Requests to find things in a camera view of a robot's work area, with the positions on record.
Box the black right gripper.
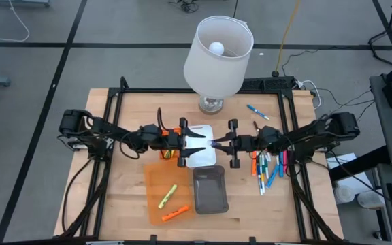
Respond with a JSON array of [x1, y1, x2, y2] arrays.
[[212, 119, 261, 169]]

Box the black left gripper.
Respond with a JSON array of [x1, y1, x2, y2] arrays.
[[163, 118, 206, 168]]

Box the white plastic bin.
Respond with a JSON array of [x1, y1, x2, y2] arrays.
[[184, 125, 217, 168]]

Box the orange slotted basket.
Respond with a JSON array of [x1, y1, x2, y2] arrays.
[[158, 127, 183, 161]]

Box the translucent orange bin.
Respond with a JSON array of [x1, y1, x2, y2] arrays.
[[144, 163, 196, 225]]

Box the translucent grey bin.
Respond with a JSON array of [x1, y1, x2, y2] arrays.
[[192, 165, 230, 215]]

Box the yellow-green highlighter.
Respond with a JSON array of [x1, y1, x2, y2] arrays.
[[157, 184, 178, 210]]

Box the white shade silver table lamp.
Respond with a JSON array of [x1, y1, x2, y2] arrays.
[[183, 15, 255, 116]]

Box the white paper sheet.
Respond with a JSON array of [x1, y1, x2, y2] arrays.
[[325, 152, 359, 171]]

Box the clear plastic cup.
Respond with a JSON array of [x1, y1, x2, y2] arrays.
[[357, 190, 386, 209], [333, 184, 356, 205]]

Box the black desk foot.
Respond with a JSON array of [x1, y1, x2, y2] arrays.
[[328, 145, 391, 183]]

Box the grey cart base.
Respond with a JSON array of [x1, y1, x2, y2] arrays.
[[0, 0, 51, 8]]

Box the black aluminium rig frame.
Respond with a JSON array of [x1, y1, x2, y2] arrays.
[[59, 76, 345, 243]]

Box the white power cable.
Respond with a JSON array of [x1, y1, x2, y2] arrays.
[[297, 80, 323, 110]]

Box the silver aluminium bracket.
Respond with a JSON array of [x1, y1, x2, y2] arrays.
[[67, 140, 85, 151]]

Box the black cables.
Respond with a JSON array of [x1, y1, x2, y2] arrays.
[[316, 86, 377, 123]]

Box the yellow hanging cable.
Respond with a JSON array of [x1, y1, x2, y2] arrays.
[[273, 0, 301, 78]]

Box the black cable bundle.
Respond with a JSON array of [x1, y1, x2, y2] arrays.
[[167, 0, 200, 14]]

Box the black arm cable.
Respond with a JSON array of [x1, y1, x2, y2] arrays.
[[61, 158, 94, 235]]

